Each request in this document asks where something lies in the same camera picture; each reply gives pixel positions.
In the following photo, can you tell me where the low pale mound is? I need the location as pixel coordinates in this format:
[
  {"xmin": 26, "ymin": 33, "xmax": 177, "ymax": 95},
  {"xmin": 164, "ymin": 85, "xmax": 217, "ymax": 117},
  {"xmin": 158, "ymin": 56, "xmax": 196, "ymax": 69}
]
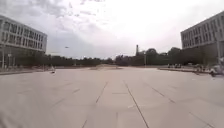
[{"xmin": 89, "ymin": 63, "xmax": 123, "ymax": 71}]

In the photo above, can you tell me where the tall chimney tower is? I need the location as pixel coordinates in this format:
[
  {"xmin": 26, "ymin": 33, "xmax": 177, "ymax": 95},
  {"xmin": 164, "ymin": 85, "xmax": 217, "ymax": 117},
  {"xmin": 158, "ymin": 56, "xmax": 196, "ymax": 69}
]
[{"xmin": 135, "ymin": 44, "xmax": 140, "ymax": 57}]

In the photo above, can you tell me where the row of dark trees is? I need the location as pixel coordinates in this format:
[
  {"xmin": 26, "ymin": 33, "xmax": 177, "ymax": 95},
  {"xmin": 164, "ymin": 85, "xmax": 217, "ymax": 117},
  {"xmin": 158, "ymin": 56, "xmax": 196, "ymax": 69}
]
[{"xmin": 13, "ymin": 46, "xmax": 218, "ymax": 67}]

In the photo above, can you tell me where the grey paved plaza ground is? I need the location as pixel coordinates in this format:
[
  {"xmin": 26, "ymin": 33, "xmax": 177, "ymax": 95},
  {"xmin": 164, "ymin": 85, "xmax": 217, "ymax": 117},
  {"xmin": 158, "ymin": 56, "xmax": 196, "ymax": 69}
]
[{"xmin": 0, "ymin": 66, "xmax": 224, "ymax": 128}]

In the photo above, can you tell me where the person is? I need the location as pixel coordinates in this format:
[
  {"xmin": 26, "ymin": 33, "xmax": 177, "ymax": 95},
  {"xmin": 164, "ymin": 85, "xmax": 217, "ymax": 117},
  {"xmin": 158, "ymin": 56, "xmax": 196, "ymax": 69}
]
[{"xmin": 50, "ymin": 65, "xmax": 56, "ymax": 75}]

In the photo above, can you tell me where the grey multi-storey building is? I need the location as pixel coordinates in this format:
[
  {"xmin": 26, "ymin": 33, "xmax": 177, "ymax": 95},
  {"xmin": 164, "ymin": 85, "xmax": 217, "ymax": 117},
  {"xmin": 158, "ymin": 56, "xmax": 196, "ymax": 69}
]
[{"xmin": 180, "ymin": 10, "xmax": 224, "ymax": 65}]

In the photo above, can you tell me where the low raised kerb strip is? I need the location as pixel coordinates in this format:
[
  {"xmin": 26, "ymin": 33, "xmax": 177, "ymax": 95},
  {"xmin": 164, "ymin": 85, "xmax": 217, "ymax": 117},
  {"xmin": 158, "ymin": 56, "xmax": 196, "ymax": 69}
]
[{"xmin": 0, "ymin": 68, "xmax": 51, "ymax": 76}]

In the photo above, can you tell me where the white grid-windowed building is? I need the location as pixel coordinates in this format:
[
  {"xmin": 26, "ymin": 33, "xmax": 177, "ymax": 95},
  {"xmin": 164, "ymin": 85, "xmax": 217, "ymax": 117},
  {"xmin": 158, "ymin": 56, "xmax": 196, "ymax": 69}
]
[{"xmin": 0, "ymin": 14, "xmax": 48, "ymax": 68}]

